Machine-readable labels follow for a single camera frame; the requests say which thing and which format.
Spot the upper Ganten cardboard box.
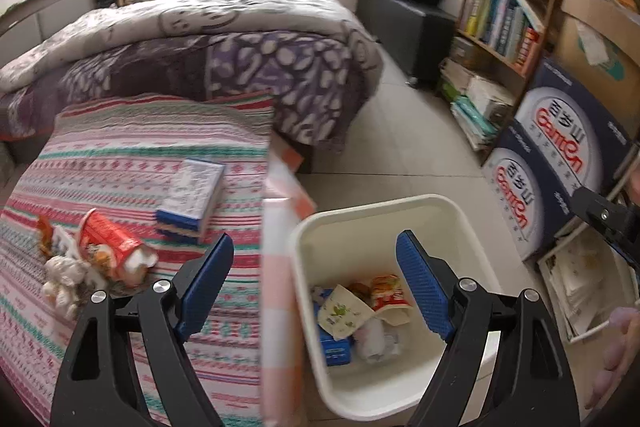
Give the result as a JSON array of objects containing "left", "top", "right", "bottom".
[{"left": 515, "top": 58, "right": 632, "bottom": 195}]

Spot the white paper cup green print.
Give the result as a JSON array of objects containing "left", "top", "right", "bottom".
[{"left": 317, "top": 285, "right": 374, "bottom": 340}]

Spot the white plastic trash bin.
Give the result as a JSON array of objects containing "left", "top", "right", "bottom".
[{"left": 291, "top": 194, "right": 500, "bottom": 421}]

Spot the stack of books on floor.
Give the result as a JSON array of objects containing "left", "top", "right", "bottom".
[{"left": 437, "top": 57, "right": 515, "bottom": 153}]

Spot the black storage bench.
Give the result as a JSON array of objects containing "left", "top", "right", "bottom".
[{"left": 356, "top": 0, "right": 456, "bottom": 90}]

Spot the blue white medicine box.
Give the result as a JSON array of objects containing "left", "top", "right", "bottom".
[{"left": 155, "top": 158, "right": 226, "bottom": 244}]

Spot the white tissue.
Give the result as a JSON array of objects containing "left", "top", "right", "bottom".
[{"left": 42, "top": 256, "right": 107, "bottom": 321}]

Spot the red instant noodle cup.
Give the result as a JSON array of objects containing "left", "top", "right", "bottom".
[{"left": 76, "top": 208, "right": 158, "bottom": 288}]

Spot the brown cardboard box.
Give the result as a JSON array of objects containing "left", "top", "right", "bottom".
[{"left": 554, "top": 0, "right": 639, "bottom": 131}]

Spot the ganten cardboard box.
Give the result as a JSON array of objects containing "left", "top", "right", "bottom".
[
  {"left": 483, "top": 121, "right": 573, "bottom": 261},
  {"left": 515, "top": 58, "right": 632, "bottom": 195}
]

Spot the purple white folded quilt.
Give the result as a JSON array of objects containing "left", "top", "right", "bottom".
[{"left": 1, "top": 0, "right": 384, "bottom": 150}]

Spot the small blue box in bin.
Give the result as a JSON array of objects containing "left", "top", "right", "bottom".
[{"left": 318, "top": 327, "right": 352, "bottom": 367}]

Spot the striped patterned bed sheet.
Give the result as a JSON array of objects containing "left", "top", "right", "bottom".
[{"left": 1, "top": 93, "right": 273, "bottom": 426}]

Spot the lower Ganten cardboard box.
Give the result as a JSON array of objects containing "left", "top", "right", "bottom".
[{"left": 483, "top": 121, "right": 573, "bottom": 261}]

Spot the white rack with papers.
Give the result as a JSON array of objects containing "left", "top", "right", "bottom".
[{"left": 538, "top": 225, "right": 639, "bottom": 345}]

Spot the pink gloved right hand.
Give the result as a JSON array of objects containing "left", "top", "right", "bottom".
[{"left": 585, "top": 308, "right": 639, "bottom": 410}]

